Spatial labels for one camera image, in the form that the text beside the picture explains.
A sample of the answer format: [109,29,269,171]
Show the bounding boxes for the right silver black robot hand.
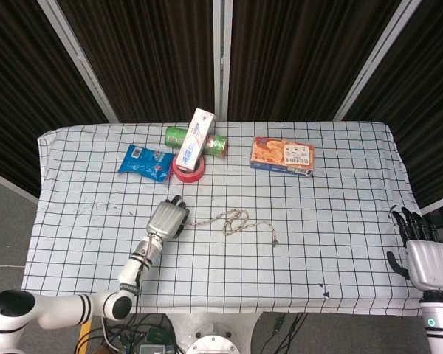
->
[386,206,443,292]

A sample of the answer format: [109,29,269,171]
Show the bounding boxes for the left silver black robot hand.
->
[146,195,191,243]

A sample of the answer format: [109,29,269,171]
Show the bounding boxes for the beige braided rope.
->
[186,208,281,247]

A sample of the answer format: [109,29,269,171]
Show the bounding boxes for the red tape roll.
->
[171,153,207,184]

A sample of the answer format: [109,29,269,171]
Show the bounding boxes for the blue snack bag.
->
[117,143,176,184]

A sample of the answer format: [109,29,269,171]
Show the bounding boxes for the white toothpaste box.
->
[176,107,218,173]

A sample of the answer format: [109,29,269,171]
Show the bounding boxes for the green cylindrical snack can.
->
[165,125,229,158]

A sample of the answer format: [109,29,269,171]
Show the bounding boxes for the white black checkered tablecloth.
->
[20,119,429,318]

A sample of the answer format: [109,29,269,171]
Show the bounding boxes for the green circuit board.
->
[147,327,168,342]

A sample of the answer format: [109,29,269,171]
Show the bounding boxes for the orange blue biscuit box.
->
[249,136,316,178]

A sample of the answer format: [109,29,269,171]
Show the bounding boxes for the dark ribbed partition panel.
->
[0,0,110,198]
[345,0,443,209]
[57,0,215,122]
[228,0,403,122]

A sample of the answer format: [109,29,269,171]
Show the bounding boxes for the grey partition base rail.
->
[420,201,443,215]
[0,166,40,204]

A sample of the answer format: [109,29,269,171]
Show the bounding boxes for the black floor cable tangle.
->
[75,313,174,354]

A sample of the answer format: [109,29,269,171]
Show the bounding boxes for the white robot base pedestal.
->
[169,313,263,354]

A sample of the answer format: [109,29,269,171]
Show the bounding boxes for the thick white floor cable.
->
[100,317,121,351]

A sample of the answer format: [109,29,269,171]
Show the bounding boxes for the black floor cables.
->
[269,313,309,354]

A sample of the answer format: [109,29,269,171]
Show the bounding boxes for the grey partition frame post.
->
[332,0,422,122]
[212,0,234,122]
[36,0,120,123]

